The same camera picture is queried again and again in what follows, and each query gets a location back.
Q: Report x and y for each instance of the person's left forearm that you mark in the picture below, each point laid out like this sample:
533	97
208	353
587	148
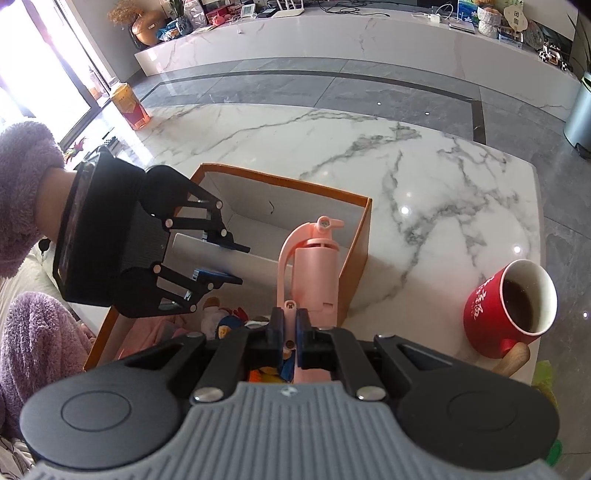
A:
27	184

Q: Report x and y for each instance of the white woven pot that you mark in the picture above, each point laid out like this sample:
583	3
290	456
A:
488	24

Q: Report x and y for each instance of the amber tea bottle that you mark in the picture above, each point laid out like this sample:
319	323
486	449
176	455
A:
129	108

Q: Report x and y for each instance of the orange crochet fruit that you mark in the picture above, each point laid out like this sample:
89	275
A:
263	376

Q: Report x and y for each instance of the green blue painting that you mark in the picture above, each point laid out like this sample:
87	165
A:
467	11

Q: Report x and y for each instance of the silver laptop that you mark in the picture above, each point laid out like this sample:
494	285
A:
462	27

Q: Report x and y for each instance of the blue snack bag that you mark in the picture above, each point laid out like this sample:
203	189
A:
168	32

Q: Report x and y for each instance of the pink fabric pouch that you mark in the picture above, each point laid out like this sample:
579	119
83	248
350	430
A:
157	334

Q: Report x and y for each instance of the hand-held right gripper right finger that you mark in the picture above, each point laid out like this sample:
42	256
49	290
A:
303	341

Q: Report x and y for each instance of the white router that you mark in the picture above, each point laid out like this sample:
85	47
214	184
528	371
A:
286	11

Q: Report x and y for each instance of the person's purple fuzzy pants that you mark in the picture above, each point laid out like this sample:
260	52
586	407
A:
41	360

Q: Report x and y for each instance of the brown bear plush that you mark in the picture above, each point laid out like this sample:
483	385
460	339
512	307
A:
231	323

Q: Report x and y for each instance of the white marble tv cabinet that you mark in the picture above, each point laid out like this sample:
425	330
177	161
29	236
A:
346	50

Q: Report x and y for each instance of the grey metal trash can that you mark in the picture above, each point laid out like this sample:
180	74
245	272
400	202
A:
579	120

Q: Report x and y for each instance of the sliding glass door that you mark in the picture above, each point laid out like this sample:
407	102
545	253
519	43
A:
46	60

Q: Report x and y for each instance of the green plastic bag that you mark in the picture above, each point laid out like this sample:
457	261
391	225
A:
547	383

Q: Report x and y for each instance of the orange cardboard box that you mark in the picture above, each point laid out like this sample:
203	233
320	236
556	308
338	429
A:
351	258

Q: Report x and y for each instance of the pink small toy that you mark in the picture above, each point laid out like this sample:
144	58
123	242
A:
219	20

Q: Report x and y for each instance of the green leaf plant in pot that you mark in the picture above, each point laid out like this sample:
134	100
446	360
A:
183	23

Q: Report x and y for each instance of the black remote control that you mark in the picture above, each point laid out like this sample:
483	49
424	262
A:
111	144

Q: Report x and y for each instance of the cow figurines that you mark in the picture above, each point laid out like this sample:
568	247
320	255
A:
554	56

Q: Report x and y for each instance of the gold round vase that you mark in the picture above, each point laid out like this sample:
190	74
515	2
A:
147	30

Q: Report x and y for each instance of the dried flower bunch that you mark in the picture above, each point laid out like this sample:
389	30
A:
123	10

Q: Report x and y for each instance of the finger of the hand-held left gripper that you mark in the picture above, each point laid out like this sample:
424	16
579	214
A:
233	247
212	277

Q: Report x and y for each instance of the white desk clock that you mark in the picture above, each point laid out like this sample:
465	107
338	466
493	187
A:
246	8

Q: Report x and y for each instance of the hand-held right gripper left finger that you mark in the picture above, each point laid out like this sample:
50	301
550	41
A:
276	339

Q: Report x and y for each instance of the red green feather toy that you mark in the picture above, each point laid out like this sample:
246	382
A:
75	150

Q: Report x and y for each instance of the white round hand fan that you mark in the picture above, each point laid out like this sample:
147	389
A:
513	16

